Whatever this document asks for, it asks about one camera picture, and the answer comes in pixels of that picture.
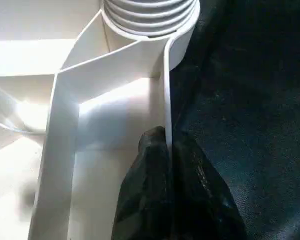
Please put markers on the black mat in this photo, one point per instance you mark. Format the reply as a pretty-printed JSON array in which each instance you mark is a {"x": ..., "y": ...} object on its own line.
[{"x": 240, "y": 100}]

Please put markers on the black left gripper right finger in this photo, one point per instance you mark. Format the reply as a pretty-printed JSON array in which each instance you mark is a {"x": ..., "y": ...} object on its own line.
[{"x": 202, "y": 200}]

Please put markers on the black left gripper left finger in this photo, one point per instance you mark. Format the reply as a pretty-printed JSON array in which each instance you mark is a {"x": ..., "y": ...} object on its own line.
[{"x": 142, "y": 195}]

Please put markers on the white plastic table top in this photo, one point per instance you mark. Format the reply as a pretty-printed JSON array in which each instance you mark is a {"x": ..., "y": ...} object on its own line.
[{"x": 102, "y": 100}]

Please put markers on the white plastic table leg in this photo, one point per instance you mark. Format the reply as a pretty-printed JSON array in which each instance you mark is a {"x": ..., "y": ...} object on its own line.
[{"x": 147, "y": 17}]

